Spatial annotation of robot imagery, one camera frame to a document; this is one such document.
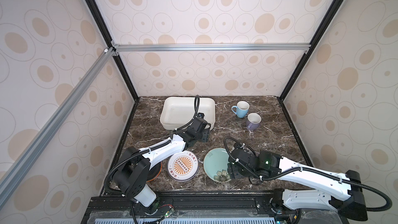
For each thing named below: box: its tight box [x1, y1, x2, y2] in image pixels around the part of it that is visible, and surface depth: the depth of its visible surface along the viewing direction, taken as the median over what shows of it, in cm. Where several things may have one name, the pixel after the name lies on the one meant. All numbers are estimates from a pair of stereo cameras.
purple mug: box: [246, 112, 262, 131], surface depth 102 cm
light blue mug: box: [231, 100, 250, 119], surface depth 106 cm
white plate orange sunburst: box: [167, 150, 200, 182], surface depth 87 cm
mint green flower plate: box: [203, 147, 232, 184], surface depth 85 cm
